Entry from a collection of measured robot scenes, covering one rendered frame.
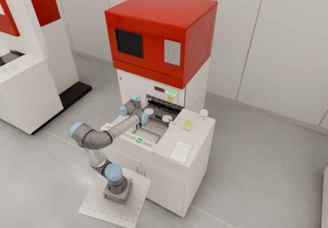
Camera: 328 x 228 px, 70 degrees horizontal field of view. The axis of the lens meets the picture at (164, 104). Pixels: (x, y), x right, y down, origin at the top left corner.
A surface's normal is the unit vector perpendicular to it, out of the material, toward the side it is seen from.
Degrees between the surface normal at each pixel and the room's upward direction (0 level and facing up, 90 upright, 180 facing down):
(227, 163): 0
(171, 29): 90
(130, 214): 0
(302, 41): 90
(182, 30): 90
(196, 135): 0
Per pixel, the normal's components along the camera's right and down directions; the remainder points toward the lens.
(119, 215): 0.00, -0.76
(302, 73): -0.48, 0.58
